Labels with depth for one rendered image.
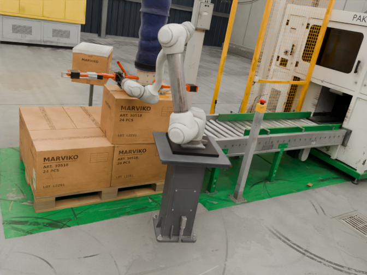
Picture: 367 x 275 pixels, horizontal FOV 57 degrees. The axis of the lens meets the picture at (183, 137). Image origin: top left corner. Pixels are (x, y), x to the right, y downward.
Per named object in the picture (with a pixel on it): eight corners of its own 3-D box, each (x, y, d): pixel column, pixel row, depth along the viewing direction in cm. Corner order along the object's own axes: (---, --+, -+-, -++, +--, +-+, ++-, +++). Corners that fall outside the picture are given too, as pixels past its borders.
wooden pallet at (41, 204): (129, 148, 405) (130, 137, 400) (168, 191, 328) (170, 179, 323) (19, 157, 342) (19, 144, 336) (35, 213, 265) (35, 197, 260)
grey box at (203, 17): (207, 29, 410) (212, 3, 399) (209, 30, 406) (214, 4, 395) (193, 27, 399) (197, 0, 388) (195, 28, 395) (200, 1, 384)
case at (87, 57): (105, 86, 412) (107, 53, 397) (71, 81, 406) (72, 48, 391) (110, 76, 467) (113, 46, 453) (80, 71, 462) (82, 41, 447)
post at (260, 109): (237, 196, 343) (261, 102, 306) (241, 199, 338) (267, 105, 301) (232, 197, 339) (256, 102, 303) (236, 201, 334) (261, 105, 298)
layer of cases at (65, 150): (130, 137, 399) (134, 106, 385) (170, 179, 323) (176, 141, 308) (19, 144, 336) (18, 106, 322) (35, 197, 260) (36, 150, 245)
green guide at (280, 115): (304, 115, 474) (306, 109, 470) (309, 117, 465) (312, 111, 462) (213, 118, 389) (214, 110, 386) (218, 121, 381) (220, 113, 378)
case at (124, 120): (159, 126, 337) (165, 87, 322) (176, 142, 304) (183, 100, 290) (100, 126, 309) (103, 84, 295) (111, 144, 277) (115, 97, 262)
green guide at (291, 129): (336, 129, 432) (338, 123, 429) (343, 132, 424) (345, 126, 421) (242, 136, 348) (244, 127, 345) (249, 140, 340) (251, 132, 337)
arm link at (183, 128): (200, 139, 231) (188, 149, 212) (179, 138, 238) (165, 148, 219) (188, 22, 212) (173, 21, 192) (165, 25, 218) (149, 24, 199)
